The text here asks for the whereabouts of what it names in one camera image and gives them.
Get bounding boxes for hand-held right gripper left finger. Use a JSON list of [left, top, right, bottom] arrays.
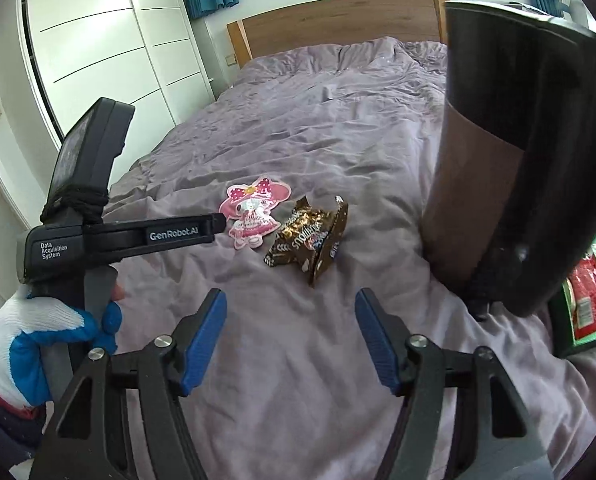
[[28, 287, 229, 480]]

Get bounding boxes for bed with purple sheet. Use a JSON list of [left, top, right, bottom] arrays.
[[42, 36, 596, 480]]

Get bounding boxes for person's left forearm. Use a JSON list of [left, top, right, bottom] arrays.
[[0, 332, 48, 480]]

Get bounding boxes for person's left hand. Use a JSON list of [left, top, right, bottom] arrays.
[[0, 282, 127, 407]]

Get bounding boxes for white wardrobe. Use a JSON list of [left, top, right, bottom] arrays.
[[20, 0, 213, 148]]

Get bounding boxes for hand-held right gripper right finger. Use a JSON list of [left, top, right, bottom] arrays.
[[354, 287, 554, 480]]

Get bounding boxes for black and steel kettle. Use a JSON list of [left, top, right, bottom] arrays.
[[420, 1, 596, 318]]

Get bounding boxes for pink cartoon packet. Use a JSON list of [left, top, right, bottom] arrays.
[[219, 176, 293, 251]]

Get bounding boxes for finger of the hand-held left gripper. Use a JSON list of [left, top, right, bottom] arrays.
[[202, 212, 227, 245]]

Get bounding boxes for wooden headboard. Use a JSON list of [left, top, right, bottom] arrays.
[[227, 0, 449, 72]]

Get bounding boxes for green tray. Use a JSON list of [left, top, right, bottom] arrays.
[[548, 222, 596, 358]]

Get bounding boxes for red snack packet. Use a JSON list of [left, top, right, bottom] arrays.
[[563, 252, 596, 343]]

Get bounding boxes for brown snack packet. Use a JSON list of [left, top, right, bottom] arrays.
[[264, 195, 349, 288]]

